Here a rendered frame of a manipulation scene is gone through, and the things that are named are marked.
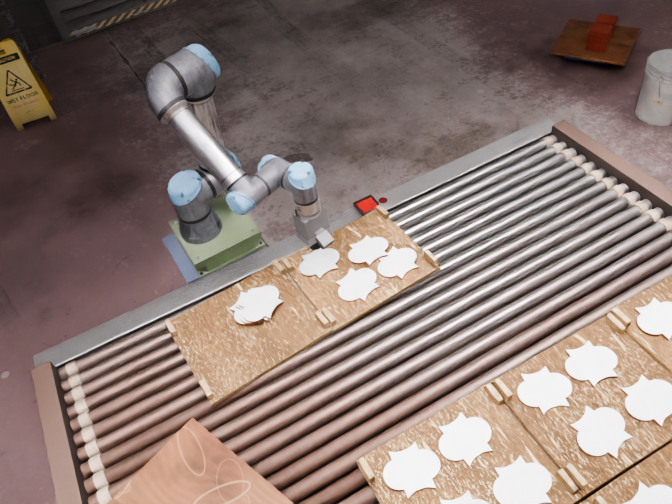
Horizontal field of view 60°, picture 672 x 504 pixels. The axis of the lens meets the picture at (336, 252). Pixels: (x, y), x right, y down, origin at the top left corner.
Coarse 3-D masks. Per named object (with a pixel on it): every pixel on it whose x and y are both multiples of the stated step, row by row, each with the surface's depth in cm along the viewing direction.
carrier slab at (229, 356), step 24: (240, 288) 191; (288, 288) 188; (192, 312) 186; (216, 312) 185; (288, 312) 182; (312, 312) 181; (192, 336) 180; (216, 336) 179; (240, 336) 178; (264, 336) 177; (288, 336) 176; (312, 336) 175; (192, 360) 174; (216, 360) 173; (240, 360) 172; (264, 360) 171; (216, 384) 167; (240, 384) 166
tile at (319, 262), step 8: (320, 248) 197; (328, 248) 197; (304, 256) 196; (312, 256) 195; (320, 256) 195; (328, 256) 194; (336, 256) 194; (304, 264) 193; (312, 264) 193; (320, 264) 192; (328, 264) 192; (304, 272) 191; (312, 272) 191; (320, 272) 190
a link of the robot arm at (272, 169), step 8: (264, 160) 172; (272, 160) 171; (280, 160) 171; (264, 168) 169; (272, 168) 169; (280, 168) 169; (264, 176) 167; (272, 176) 168; (280, 176) 168; (272, 184) 168; (280, 184) 169; (272, 192) 170
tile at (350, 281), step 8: (352, 272) 189; (360, 272) 188; (368, 272) 188; (344, 280) 187; (352, 280) 186; (360, 280) 186; (368, 280) 186; (344, 288) 184; (352, 288) 184; (360, 288) 184; (368, 288) 183; (376, 288) 184; (344, 296) 182; (352, 296) 182; (360, 296) 182
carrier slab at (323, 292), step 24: (336, 240) 200; (360, 240) 199; (408, 240) 196; (336, 264) 193; (360, 264) 192; (312, 288) 187; (336, 288) 186; (384, 288) 184; (408, 288) 184; (336, 312) 180; (360, 312) 179
